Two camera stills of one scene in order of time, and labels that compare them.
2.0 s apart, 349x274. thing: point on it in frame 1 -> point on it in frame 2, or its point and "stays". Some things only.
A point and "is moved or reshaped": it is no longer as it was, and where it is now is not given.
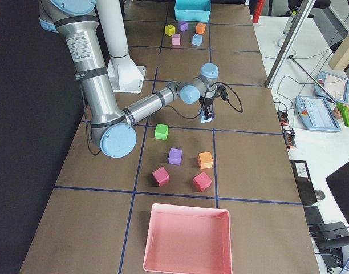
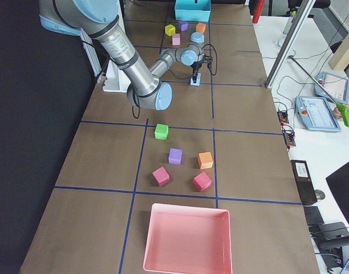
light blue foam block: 203,120 is moved or reshaped
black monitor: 343,184 stays
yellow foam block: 170,29 stays
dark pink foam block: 161,176 stays
